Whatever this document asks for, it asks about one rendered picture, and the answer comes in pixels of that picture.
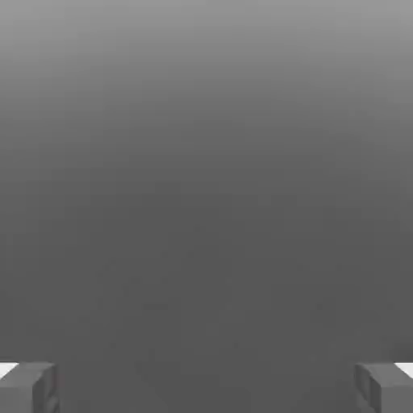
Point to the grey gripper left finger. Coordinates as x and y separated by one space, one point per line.
22 388

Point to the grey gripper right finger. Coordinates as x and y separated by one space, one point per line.
390 388

